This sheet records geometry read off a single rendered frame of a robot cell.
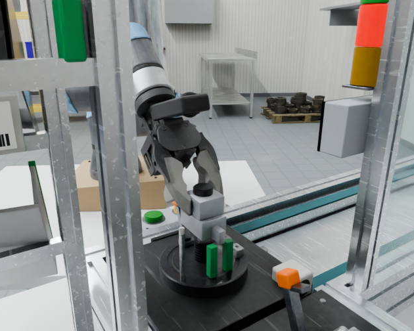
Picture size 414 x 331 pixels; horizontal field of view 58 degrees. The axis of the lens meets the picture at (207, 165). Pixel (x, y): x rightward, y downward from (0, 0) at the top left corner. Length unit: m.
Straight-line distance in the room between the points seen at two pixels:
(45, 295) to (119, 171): 0.58
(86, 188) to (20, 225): 0.69
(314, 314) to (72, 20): 0.46
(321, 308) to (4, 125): 0.47
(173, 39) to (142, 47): 7.66
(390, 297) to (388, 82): 0.37
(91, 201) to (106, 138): 0.86
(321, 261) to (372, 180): 0.26
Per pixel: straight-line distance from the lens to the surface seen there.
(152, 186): 1.04
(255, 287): 0.59
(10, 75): 0.21
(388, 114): 0.53
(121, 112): 0.23
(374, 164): 0.55
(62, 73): 0.22
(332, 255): 0.79
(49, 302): 0.78
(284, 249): 0.78
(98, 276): 0.65
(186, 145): 0.58
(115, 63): 0.22
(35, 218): 0.37
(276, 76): 8.69
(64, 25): 0.21
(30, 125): 0.38
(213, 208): 0.54
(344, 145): 0.52
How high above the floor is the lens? 1.32
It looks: 19 degrees down
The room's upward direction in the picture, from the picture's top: straight up
